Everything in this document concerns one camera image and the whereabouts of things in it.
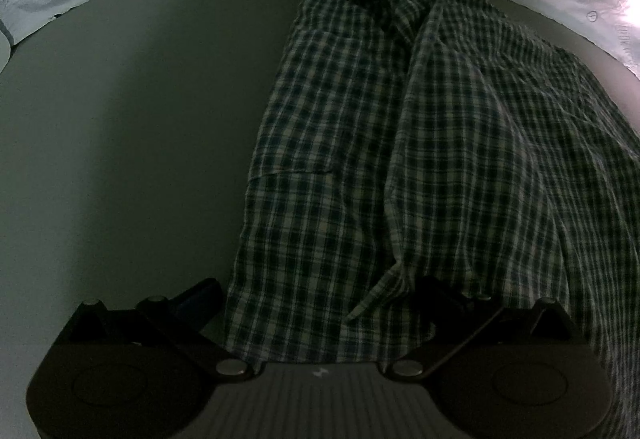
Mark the blue checked shirt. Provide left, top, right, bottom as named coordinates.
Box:
left=222, top=0, right=640, bottom=439

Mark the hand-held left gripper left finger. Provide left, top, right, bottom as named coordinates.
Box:
left=52, top=277, right=253, bottom=382

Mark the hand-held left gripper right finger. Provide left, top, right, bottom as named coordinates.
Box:
left=382, top=275, right=591, bottom=379

